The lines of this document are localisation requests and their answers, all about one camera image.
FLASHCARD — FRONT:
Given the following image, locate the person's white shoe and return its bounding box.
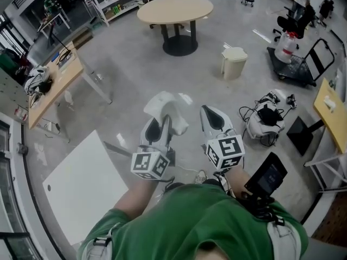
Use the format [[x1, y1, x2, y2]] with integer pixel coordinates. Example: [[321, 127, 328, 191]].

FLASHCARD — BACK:
[[194, 169, 208, 184]]

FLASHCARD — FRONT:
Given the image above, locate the person's left forearm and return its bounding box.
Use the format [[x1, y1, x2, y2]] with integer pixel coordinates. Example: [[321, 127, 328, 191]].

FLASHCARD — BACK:
[[113, 177, 163, 222]]

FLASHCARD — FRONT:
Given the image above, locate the black chest-mounted screen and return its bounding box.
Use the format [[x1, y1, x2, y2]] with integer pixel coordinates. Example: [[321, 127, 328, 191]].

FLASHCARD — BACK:
[[243, 152, 288, 197]]

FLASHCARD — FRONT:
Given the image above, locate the black platform trolley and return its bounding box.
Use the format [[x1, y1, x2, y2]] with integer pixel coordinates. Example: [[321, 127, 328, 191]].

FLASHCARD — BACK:
[[267, 38, 336, 88]]

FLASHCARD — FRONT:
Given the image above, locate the white backpack with black cables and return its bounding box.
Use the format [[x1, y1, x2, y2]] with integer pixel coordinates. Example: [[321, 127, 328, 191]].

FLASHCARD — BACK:
[[238, 90, 287, 146]]

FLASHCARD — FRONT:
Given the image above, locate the small white-framed table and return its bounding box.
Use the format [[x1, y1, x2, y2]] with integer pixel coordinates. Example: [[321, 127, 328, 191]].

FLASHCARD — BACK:
[[37, 11, 71, 47]]

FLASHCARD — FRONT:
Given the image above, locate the green basket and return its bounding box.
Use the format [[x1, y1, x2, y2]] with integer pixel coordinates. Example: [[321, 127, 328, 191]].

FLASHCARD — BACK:
[[91, 16, 104, 33]]

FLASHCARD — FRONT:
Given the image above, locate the clear water jug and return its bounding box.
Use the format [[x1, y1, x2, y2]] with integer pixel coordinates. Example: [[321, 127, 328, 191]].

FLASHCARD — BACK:
[[274, 30, 299, 64]]

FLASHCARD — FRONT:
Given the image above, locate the white angled rack frame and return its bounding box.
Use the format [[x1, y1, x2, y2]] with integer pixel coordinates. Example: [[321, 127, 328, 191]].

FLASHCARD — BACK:
[[303, 134, 347, 194]]

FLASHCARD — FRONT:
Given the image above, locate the white power strip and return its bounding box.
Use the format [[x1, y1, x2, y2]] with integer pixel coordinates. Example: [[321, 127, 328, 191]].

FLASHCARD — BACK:
[[40, 120, 62, 132]]

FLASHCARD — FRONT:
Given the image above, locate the black wheeled office chair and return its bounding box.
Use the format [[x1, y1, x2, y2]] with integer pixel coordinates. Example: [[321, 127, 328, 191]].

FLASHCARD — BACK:
[[272, 5, 317, 50]]

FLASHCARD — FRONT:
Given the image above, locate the white vest bundle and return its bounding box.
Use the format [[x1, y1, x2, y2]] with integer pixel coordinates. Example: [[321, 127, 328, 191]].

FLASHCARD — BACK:
[[23, 65, 54, 96]]

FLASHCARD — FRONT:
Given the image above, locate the white cloth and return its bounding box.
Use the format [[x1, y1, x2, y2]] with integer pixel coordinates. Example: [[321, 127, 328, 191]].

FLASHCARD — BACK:
[[143, 90, 190, 135]]

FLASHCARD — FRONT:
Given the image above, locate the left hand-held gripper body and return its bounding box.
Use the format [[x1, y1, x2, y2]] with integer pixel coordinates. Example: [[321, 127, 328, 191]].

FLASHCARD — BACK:
[[131, 144, 176, 181]]

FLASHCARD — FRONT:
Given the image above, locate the small white crumpled object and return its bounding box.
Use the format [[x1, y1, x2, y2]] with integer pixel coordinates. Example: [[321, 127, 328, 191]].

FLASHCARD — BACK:
[[324, 95, 338, 113]]

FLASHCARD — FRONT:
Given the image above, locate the white harness strap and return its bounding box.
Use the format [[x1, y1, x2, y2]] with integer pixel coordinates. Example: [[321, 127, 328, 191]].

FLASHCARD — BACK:
[[267, 220, 301, 260], [81, 223, 114, 260]]

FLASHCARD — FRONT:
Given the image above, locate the white rectangular table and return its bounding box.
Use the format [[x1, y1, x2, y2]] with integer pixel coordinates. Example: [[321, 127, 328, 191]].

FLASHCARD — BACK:
[[42, 129, 130, 246]]

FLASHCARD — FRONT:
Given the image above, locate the person's right forearm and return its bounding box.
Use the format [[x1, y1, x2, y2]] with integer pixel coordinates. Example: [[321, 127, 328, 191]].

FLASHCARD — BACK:
[[226, 168, 254, 199]]

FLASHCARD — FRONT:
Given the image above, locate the long wooden desk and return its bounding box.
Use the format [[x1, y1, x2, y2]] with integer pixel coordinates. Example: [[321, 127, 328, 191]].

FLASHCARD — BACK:
[[27, 41, 113, 131]]

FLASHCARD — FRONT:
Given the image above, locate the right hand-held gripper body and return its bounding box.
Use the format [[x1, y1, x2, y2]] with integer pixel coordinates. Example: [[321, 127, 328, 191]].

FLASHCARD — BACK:
[[205, 134, 246, 171]]

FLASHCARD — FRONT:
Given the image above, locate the person's green shirt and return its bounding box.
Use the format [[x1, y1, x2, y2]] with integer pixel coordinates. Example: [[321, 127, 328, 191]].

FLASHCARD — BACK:
[[78, 183, 310, 260]]

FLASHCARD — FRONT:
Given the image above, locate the wooden step platform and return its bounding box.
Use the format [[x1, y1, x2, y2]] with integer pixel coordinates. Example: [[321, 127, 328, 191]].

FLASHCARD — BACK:
[[72, 27, 94, 50]]

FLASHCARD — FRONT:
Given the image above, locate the beige lidded trash bin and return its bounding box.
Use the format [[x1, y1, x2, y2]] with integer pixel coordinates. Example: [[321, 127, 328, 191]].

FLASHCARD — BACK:
[[221, 47, 248, 81]]

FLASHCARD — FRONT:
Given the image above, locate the yellow-topped stand table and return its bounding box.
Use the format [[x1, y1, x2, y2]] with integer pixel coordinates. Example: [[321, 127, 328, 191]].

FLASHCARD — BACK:
[[286, 77, 347, 157]]

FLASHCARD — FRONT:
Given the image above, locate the round wooden table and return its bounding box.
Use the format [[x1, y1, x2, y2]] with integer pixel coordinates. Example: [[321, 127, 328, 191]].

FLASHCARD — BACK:
[[137, 0, 214, 57]]

